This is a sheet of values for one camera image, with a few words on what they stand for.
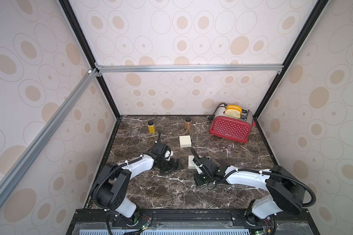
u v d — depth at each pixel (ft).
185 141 3.36
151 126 3.38
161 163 2.46
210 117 3.78
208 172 2.17
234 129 3.12
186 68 3.04
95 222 2.39
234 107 3.13
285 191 1.43
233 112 3.10
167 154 2.69
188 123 3.48
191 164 2.87
